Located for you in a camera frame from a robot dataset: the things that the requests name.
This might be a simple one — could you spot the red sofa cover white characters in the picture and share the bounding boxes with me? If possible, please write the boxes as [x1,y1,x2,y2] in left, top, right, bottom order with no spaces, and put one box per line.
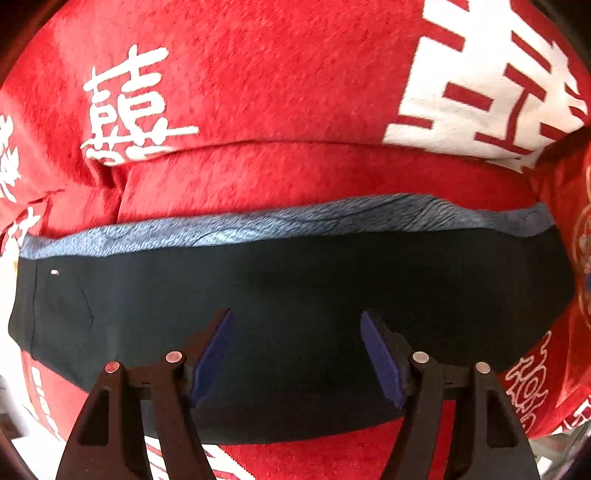
[1,1,590,479]

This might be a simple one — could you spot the red satin embroidered cushion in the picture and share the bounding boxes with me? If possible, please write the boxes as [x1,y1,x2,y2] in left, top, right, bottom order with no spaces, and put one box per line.
[498,138,591,439]

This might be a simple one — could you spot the black pants blue patterned waistband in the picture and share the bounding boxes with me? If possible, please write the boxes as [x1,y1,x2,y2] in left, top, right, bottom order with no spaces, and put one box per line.
[8,194,575,444]

